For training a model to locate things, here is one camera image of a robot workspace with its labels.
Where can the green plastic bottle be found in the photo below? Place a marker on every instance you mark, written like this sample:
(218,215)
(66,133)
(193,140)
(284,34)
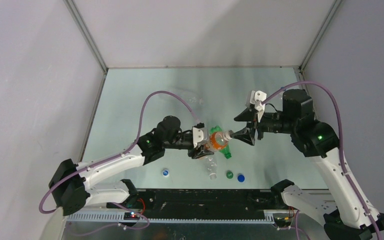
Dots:
(226,150)

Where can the blue bottle cap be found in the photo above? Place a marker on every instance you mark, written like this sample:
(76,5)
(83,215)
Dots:
(240,178)

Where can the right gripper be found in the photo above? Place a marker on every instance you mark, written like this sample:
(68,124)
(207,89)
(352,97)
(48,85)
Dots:
(246,134)

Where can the right circuit board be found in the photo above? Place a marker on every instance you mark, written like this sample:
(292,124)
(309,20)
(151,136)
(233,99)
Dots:
(282,222)

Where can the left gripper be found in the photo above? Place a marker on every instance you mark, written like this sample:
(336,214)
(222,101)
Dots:
(201,151)

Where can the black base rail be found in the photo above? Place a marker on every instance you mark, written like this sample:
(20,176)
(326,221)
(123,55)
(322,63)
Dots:
(205,204)

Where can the green bottle cap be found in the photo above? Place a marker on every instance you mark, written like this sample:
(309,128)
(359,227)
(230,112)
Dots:
(229,174)

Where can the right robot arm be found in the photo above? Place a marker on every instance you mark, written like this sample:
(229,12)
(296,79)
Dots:
(351,216)

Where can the orange label bottle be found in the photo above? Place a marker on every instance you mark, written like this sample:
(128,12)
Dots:
(217,141)

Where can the left circuit board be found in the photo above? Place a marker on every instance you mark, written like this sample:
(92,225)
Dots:
(131,216)

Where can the far clear bottle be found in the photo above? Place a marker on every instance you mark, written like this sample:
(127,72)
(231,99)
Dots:
(191,97)

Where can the blue white cap left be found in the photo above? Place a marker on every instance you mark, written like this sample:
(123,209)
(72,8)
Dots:
(165,172)

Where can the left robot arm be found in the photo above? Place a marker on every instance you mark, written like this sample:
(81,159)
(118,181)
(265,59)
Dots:
(75,186)

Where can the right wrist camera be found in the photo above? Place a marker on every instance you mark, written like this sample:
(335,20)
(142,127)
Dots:
(255,101)

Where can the circuit board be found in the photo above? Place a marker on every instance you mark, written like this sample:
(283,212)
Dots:
(282,222)
(131,216)

